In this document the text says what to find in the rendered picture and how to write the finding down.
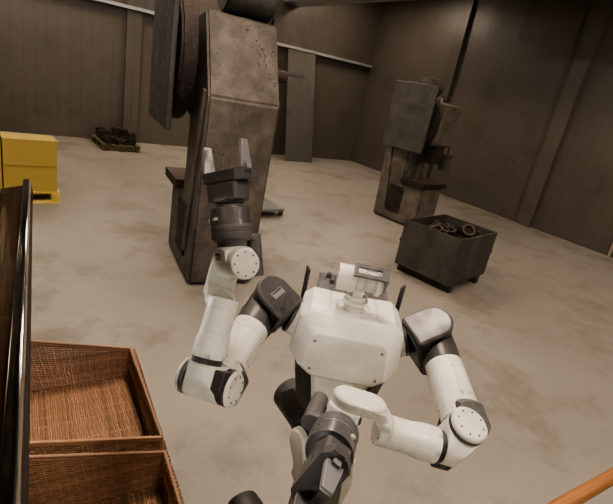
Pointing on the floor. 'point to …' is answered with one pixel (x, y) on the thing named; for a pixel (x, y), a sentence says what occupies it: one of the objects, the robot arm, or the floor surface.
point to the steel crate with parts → (444, 250)
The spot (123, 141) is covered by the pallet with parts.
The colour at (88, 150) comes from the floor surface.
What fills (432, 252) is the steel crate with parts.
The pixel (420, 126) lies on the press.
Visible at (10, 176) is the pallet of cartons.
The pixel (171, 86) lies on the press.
